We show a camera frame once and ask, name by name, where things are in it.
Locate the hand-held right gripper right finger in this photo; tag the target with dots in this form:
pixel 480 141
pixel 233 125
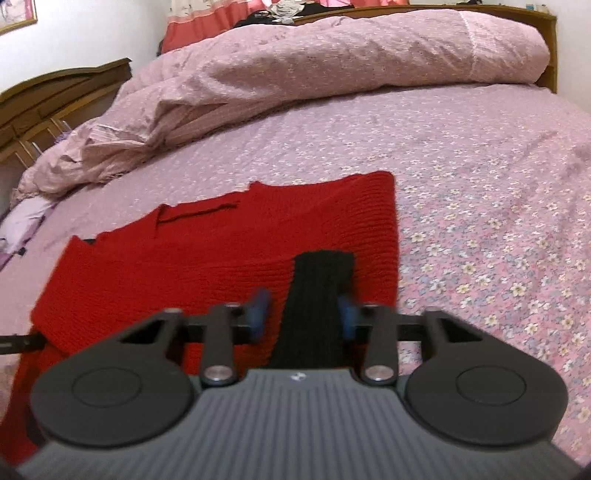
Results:
pixel 346 318

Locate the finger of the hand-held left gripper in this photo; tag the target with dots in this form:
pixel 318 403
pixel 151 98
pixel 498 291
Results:
pixel 21 344

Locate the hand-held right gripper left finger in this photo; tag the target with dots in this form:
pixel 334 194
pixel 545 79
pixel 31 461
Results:
pixel 261 318

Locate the red knit cardigan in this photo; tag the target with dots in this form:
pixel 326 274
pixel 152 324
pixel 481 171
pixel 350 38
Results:
pixel 207 249

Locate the pile of dark clothes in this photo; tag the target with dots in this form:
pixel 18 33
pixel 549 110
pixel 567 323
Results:
pixel 281 11

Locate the white lilac cloth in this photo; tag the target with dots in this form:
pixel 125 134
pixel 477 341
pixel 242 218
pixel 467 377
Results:
pixel 23 221

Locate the pink floral bed sheet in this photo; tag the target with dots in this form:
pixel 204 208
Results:
pixel 485 207

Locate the wooden headboard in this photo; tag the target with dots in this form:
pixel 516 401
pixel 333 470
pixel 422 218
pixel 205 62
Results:
pixel 55 101

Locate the pink floral quilt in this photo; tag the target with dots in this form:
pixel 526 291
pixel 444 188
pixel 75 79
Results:
pixel 323 69

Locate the red and cream curtain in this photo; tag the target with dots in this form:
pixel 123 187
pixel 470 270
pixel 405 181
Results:
pixel 198 27

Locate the framed wall picture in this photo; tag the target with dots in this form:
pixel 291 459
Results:
pixel 18 11

